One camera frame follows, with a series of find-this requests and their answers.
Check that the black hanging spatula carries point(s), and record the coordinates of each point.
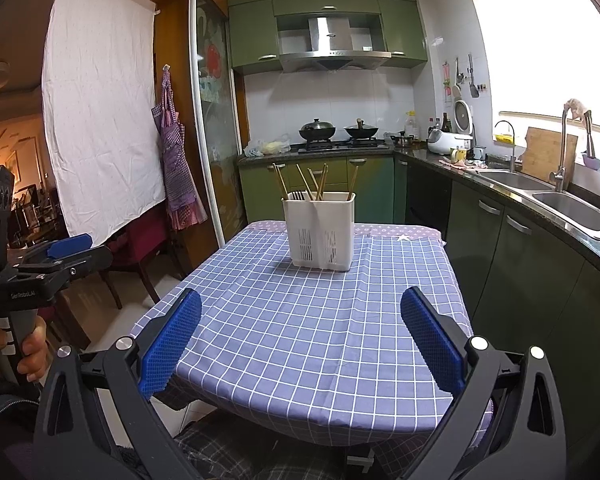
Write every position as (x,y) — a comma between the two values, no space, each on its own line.
(473,91)

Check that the dark stone countertop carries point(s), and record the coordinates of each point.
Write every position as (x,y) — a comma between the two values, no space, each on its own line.
(430,157)

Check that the metal hanging ladle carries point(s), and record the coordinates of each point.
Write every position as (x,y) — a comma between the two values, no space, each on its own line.
(458,79)

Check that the tall steel faucet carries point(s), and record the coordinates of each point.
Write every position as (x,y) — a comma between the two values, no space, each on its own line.
(562,150)

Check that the white rice cooker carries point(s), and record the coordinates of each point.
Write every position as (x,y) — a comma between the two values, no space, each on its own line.
(442,142)

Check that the wooden cutting board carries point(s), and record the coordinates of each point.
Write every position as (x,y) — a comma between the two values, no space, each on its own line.
(542,155)

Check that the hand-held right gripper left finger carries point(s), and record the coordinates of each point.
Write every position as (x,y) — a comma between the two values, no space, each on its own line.
(172,345)

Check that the pink wall hanging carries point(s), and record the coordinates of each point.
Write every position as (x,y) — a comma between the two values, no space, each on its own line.
(447,80)

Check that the clear oil bottle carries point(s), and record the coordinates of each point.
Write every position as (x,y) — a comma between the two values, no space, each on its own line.
(412,127)

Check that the black gas stove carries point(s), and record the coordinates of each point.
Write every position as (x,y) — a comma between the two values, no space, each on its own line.
(345,145)

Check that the black wok with lid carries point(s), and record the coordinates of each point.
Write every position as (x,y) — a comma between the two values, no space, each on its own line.
(317,130)

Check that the green wall cabinets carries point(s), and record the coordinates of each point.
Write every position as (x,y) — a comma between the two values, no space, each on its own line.
(252,35)

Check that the dark metal cup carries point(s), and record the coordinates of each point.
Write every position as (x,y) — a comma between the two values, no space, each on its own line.
(479,152)

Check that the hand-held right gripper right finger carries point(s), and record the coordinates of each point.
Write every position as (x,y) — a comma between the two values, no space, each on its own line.
(432,345)

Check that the dark green base cabinets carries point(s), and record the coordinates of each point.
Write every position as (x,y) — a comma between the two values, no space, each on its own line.
(530,270)

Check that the dark wooden dining chairs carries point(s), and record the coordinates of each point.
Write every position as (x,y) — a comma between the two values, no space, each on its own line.
(30,220)

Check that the small curved faucet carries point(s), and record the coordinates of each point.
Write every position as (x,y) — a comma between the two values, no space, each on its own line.
(513,157)

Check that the light green base cabinets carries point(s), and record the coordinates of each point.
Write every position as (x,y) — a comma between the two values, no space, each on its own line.
(260,185)

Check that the yellow mug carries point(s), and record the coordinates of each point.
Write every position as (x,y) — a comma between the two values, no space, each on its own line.
(458,155)

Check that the dark glass bottle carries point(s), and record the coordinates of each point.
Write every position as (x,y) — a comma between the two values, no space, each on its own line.
(446,124)

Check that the purple drain cup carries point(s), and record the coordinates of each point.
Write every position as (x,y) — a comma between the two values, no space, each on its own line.
(591,161)

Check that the window with white blind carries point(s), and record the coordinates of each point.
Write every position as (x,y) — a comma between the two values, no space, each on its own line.
(545,35)

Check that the black plastic fork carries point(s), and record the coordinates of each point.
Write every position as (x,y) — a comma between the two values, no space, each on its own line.
(298,196)

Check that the blue checked tablecloth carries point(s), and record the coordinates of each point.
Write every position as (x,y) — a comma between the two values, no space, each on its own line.
(305,335)

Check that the glass sliding door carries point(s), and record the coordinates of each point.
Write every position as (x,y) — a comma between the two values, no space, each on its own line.
(215,135)

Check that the small steel pot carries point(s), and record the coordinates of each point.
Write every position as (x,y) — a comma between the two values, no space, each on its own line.
(402,140)

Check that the white plastic bag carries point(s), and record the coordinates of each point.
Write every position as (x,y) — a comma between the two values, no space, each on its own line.
(270,146)

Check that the group of wooden chopsticks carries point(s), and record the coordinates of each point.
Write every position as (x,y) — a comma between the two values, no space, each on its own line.
(280,182)

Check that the pink dishcloth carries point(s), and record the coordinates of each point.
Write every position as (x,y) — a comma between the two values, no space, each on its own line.
(462,163)

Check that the white hanging sheet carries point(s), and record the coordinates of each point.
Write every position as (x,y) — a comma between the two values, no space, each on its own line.
(100,110)

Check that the white plastic utensil holder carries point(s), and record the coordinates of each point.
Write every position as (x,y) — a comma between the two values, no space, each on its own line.
(320,230)

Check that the purple checked apron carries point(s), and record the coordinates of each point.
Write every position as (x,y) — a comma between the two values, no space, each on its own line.
(177,160)

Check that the steel range hood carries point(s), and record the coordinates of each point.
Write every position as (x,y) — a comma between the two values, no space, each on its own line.
(327,35)

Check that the stainless double sink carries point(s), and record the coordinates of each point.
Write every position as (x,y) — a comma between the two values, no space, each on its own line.
(570,212)

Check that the person's left hand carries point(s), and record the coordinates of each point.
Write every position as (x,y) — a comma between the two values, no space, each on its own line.
(34,350)

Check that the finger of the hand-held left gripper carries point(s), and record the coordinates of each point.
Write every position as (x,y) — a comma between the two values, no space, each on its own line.
(80,265)
(70,246)

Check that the red upholstered chair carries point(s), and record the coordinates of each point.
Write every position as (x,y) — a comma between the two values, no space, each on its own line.
(140,240)

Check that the yellow sink caddy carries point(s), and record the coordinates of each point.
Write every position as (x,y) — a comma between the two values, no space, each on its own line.
(504,137)

